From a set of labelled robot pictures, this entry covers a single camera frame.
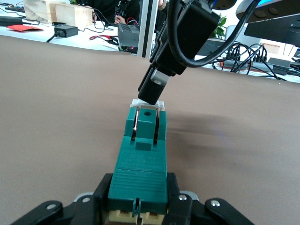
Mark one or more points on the flat black device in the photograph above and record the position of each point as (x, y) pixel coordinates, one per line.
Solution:
(10, 21)

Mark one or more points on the red paper sheet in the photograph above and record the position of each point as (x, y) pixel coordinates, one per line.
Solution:
(23, 28)

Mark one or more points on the aluminium camera post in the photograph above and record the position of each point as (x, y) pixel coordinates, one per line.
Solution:
(147, 28)

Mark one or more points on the small device with red LED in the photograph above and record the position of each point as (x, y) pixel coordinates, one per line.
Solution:
(129, 49)

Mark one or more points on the seated person in black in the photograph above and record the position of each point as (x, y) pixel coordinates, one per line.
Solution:
(105, 7)

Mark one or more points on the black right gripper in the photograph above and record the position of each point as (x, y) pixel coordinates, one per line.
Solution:
(178, 47)

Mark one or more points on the black monitor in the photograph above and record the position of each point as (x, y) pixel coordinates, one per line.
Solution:
(274, 30)

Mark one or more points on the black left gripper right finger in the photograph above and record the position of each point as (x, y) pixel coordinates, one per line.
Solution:
(178, 211)

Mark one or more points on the green potted plant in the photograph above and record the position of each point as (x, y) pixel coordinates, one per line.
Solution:
(219, 27)

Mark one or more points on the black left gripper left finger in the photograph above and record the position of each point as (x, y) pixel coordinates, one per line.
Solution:
(98, 206)

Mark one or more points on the black power adapter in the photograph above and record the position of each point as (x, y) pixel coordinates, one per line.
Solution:
(66, 31)

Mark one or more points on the green circuit board module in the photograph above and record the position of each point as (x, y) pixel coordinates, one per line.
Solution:
(140, 164)

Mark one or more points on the small black adapter brick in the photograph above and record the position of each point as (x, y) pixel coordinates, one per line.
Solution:
(279, 65)

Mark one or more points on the dark grey power supply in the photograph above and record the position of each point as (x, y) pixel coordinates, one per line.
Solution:
(129, 34)

